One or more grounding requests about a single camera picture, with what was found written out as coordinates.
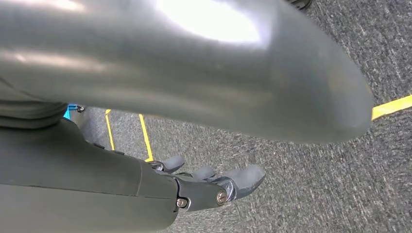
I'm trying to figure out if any blue metal shelf rack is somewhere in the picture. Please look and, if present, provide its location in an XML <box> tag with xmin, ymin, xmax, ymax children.
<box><xmin>63</xmin><ymin>103</ymin><xmax>86</xmax><ymax>120</ymax></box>

